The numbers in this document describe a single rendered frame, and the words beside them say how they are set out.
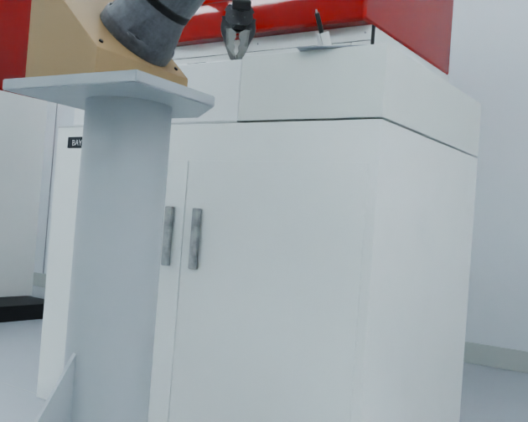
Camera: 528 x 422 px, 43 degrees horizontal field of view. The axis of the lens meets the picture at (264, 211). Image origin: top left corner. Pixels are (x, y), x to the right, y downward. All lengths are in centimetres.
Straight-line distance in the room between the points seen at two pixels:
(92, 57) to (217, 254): 56
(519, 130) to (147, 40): 246
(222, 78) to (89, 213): 51
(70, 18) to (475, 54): 264
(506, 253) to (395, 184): 205
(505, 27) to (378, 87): 227
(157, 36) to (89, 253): 40
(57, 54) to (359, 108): 58
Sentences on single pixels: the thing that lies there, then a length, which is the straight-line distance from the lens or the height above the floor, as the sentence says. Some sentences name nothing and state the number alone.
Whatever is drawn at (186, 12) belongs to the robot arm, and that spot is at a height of 96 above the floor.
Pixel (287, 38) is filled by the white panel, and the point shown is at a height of 120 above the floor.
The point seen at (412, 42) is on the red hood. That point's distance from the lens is 242.
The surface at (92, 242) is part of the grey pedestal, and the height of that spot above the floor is 54.
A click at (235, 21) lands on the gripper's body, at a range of 181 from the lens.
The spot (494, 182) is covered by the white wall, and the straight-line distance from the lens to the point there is 345.
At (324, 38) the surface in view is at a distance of 178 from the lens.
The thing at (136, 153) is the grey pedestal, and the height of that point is 70.
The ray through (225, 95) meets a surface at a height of 88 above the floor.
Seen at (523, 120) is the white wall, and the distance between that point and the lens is 346.
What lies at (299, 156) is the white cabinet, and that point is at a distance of 141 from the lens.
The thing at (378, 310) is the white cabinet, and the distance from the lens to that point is 137.
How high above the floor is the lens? 59
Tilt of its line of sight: 1 degrees up
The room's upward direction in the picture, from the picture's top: 4 degrees clockwise
